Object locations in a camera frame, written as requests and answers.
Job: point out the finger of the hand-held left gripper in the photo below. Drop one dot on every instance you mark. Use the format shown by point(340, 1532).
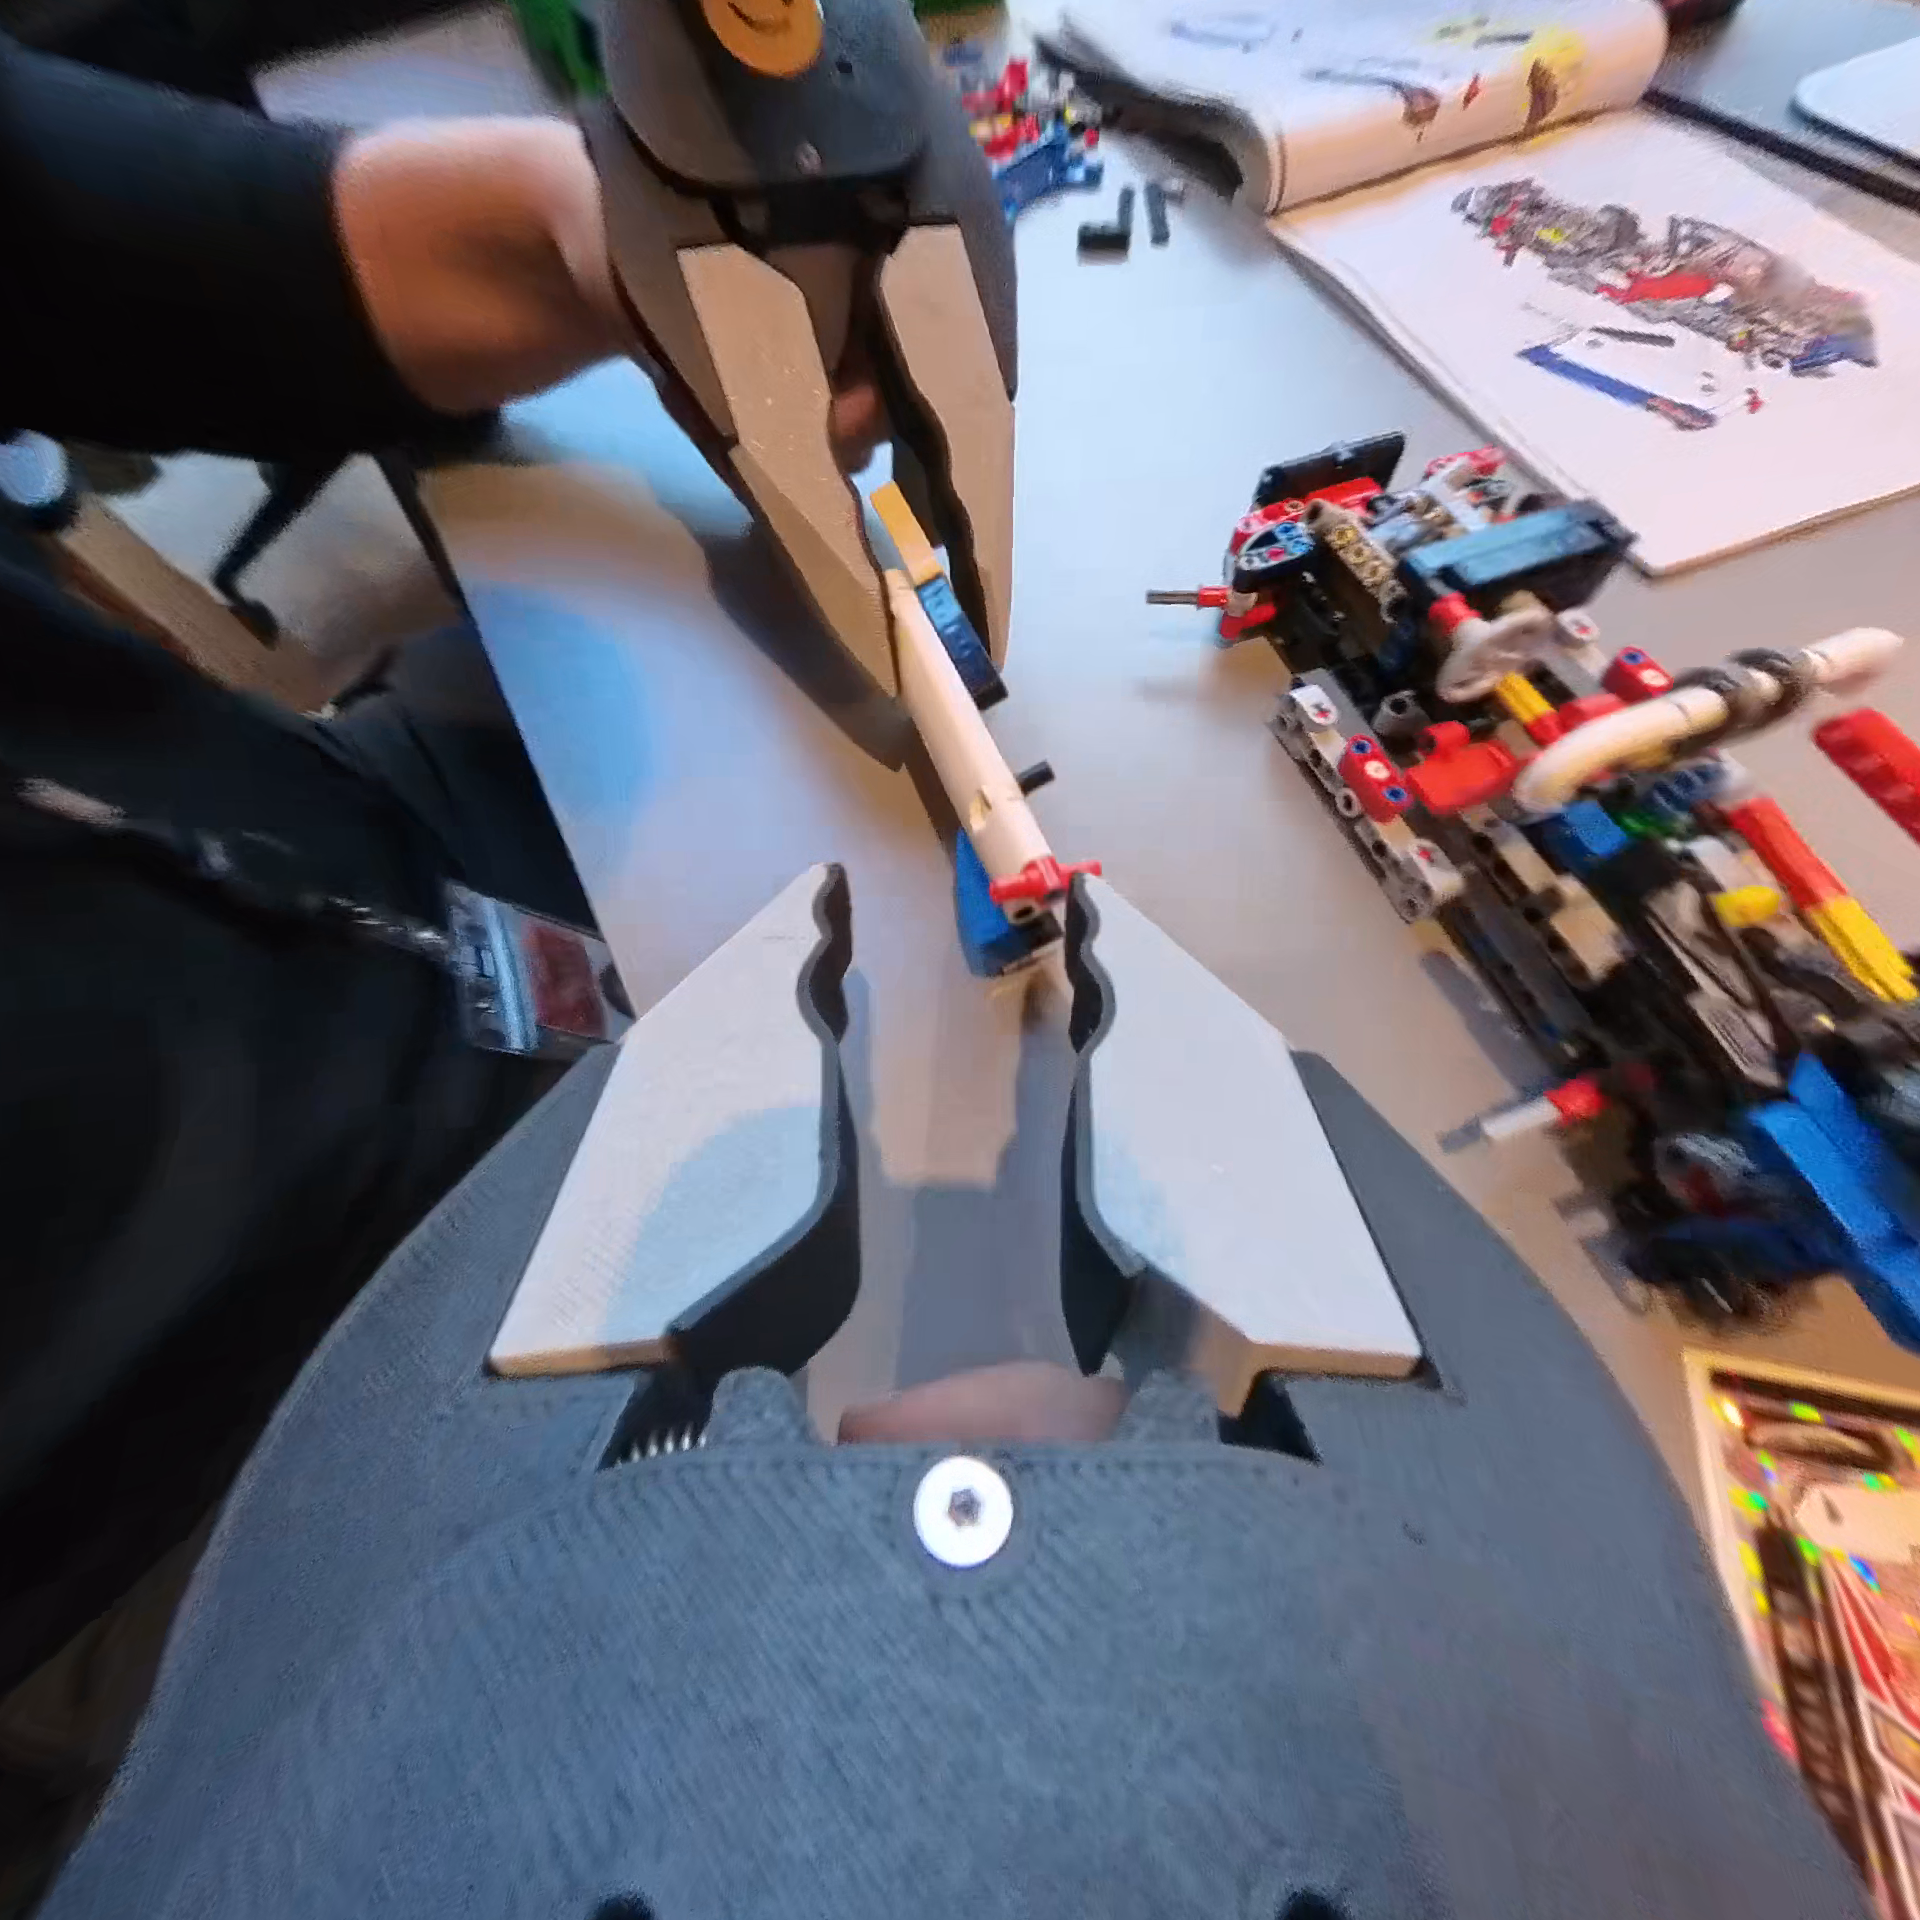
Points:
point(780, 422)
point(954, 377)

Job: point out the pile of loose toy bricks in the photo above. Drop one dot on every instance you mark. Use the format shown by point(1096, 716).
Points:
point(1036, 130)

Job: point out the white blue brick panel assembly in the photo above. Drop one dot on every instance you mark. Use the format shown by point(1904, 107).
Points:
point(954, 722)

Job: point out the person's left forearm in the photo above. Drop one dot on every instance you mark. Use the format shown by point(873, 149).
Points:
point(148, 271)

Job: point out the toy brick vehicle model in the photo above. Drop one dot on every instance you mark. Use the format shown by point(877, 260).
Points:
point(1499, 781)

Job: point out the holographic sticker sheet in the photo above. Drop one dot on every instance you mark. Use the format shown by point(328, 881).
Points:
point(1828, 1577)

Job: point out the open instruction booklet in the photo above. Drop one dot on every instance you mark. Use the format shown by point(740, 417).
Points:
point(1575, 422)

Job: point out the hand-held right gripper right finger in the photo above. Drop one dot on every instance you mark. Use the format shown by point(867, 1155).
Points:
point(1215, 1172)

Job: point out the grey desk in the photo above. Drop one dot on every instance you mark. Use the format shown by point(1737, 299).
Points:
point(1141, 377)

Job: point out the person's right hand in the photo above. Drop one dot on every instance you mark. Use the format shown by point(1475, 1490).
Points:
point(989, 1402)

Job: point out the small black brick connector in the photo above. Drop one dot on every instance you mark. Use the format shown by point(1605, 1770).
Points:
point(1159, 211)
point(1107, 226)

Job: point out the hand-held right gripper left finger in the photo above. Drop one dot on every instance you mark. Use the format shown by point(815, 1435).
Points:
point(674, 1172)

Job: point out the black office chair base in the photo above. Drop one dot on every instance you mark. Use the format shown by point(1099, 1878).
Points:
point(263, 518)

